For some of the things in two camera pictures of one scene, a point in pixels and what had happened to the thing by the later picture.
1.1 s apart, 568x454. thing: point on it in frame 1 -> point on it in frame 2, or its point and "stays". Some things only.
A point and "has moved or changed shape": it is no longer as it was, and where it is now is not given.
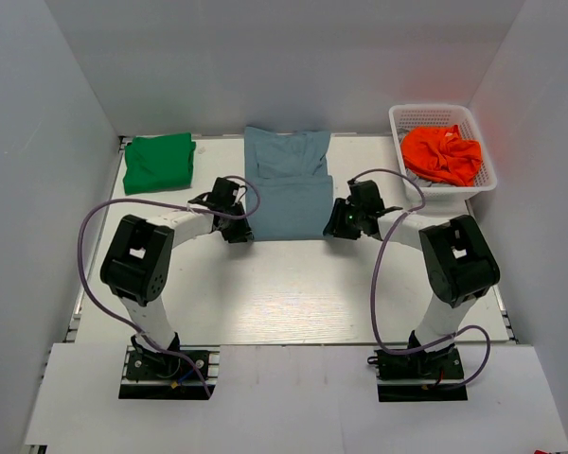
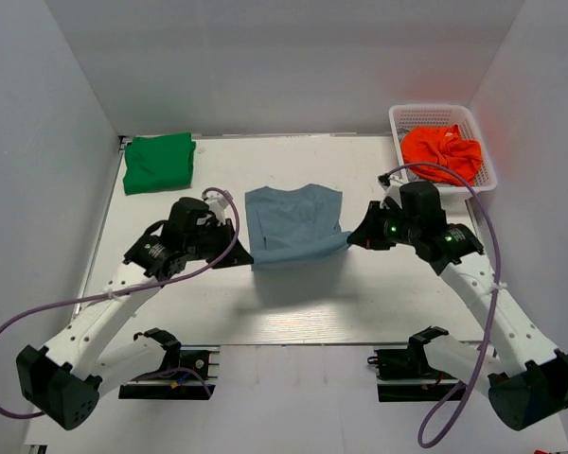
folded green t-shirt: x=158 y=163 stays
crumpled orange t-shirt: x=440 y=153 stays
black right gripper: x=336 y=225 -> x=367 y=235
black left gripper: x=240 y=235 -> x=238 y=255
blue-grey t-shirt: x=291 y=172 has moved or changed shape
